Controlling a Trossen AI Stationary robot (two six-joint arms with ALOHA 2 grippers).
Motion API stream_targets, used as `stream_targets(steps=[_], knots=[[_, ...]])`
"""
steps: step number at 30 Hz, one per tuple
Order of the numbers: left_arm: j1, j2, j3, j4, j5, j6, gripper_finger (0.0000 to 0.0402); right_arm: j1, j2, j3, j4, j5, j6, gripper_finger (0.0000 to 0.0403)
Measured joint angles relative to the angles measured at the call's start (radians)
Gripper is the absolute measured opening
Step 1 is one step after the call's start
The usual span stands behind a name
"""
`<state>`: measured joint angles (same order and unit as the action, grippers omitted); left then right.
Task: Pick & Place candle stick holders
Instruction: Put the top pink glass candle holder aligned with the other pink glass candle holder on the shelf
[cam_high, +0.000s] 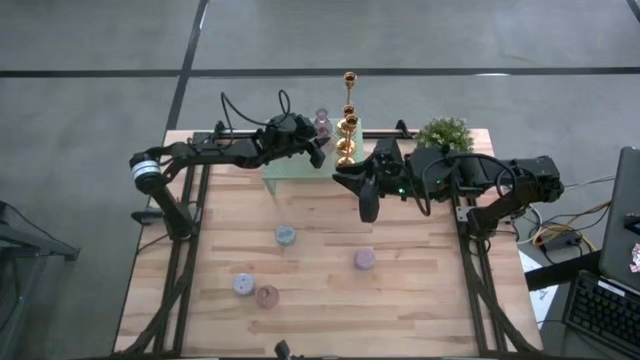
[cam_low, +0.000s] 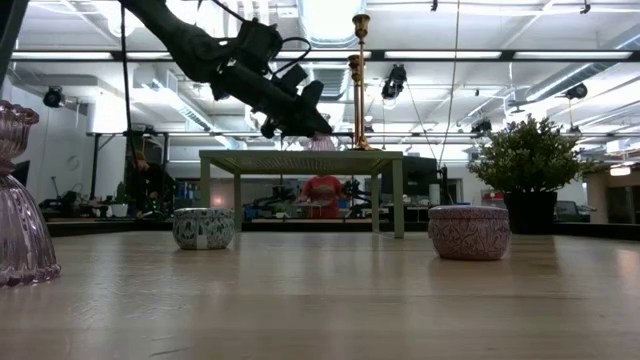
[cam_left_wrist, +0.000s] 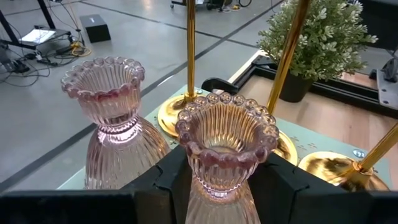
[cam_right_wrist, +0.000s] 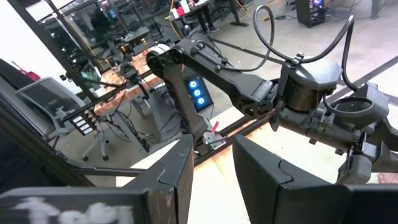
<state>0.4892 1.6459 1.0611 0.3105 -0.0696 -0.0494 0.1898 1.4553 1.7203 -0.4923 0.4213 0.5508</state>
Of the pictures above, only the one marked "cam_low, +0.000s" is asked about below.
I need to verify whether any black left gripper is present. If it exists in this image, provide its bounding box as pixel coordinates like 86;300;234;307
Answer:
212;64;334;140

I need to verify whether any pink ribbed glass candle holder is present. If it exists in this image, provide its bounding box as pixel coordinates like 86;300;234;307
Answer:
0;99;62;289
298;132;338;153

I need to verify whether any tall gold candlestick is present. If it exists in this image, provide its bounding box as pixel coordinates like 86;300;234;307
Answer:
347;53;362;150
349;13;381;152

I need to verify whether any blue white patterned candle tin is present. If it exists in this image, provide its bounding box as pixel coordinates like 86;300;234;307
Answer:
172;207;236;251

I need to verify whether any pink patterned candle tin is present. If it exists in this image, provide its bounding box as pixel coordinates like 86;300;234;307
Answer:
428;205;512;262

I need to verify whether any green perforated metal side table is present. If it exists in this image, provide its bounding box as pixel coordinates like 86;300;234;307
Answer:
198;149;405;240

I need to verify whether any person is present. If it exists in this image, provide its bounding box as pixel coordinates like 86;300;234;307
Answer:
130;151;176;219
299;174;345;220

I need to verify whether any green artificial plant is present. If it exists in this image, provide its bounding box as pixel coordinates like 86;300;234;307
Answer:
467;113;599;195

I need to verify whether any black plant pot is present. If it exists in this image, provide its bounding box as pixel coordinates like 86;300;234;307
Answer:
503;191;559;236

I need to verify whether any black background monitor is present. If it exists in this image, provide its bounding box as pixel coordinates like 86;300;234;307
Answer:
10;159;31;189

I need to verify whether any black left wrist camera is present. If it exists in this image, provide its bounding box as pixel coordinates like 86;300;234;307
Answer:
276;63;310;97

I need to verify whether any black left wrist camera cable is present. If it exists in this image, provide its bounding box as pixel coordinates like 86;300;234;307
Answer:
272;35;312;77

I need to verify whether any black overhead frame beam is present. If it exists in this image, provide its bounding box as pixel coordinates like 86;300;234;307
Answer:
9;48;634;63

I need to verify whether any white ceiling air duct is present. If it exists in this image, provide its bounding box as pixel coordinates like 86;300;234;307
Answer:
297;0;369;50

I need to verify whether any black hanging cable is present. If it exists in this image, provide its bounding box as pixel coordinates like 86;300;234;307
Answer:
118;0;135;156

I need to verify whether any black background rig frame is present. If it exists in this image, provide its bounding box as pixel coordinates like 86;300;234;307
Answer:
87;130;171;216

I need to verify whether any black table edge rail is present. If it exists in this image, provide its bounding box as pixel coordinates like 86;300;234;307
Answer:
47;218;640;241

